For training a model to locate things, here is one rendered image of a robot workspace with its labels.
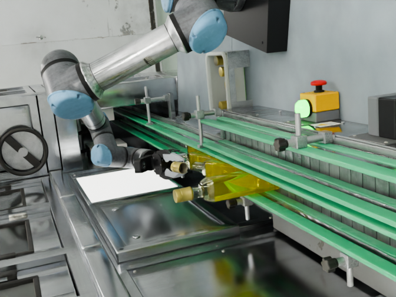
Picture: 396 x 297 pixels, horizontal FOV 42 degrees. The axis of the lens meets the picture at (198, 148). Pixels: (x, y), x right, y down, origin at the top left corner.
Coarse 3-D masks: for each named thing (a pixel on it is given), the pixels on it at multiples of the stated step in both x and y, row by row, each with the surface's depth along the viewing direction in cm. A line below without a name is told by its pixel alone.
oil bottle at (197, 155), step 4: (192, 152) 169; (196, 152) 168; (200, 152) 168; (188, 156) 168; (192, 156) 166; (196, 156) 165; (200, 156) 163; (204, 156) 162; (208, 156) 161; (188, 160) 168; (192, 160) 167; (196, 160) 165; (200, 160) 163; (204, 160) 162; (188, 164) 169
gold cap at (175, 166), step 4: (172, 164) 162; (176, 164) 161; (180, 164) 163; (184, 164) 162; (172, 168) 162; (176, 168) 160; (180, 168) 163; (184, 168) 162; (176, 172) 162; (180, 172) 162; (184, 172) 161
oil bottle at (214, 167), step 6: (204, 162) 153; (210, 162) 151; (216, 162) 150; (222, 162) 149; (204, 168) 153; (210, 168) 151; (216, 168) 149; (222, 168) 148; (228, 168) 146; (234, 168) 144; (204, 174) 154; (210, 174) 152; (216, 174) 150
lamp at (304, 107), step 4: (300, 100) 127; (304, 100) 127; (308, 100) 127; (296, 104) 127; (300, 104) 126; (304, 104) 126; (308, 104) 126; (296, 108) 127; (300, 108) 126; (304, 108) 126; (308, 108) 126; (296, 112) 128; (300, 112) 126; (304, 112) 126; (308, 112) 126; (304, 116) 127; (308, 116) 127
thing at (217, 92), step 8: (208, 56) 181; (224, 56) 168; (208, 64) 183; (224, 64) 168; (208, 72) 184; (216, 72) 184; (208, 80) 184; (216, 80) 185; (224, 80) 186; (208, 88) 185; (216, 88) 185; (224, 88) 186; (216, 96) 186; (224, 96) 187; (216, 104) 186
